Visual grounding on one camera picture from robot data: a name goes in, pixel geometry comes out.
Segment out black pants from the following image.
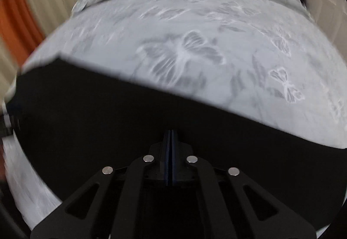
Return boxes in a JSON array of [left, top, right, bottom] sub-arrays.
[[5, 57, 347, 239]]

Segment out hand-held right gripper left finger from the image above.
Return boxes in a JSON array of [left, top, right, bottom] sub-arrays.
[[30, 130, 170, 239]]

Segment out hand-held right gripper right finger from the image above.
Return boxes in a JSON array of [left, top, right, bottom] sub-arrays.
[[170, 130, 318, 239]]

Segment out butterfly print bed sheet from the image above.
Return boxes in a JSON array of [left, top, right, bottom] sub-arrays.
[[0, 0, 347, 231]]

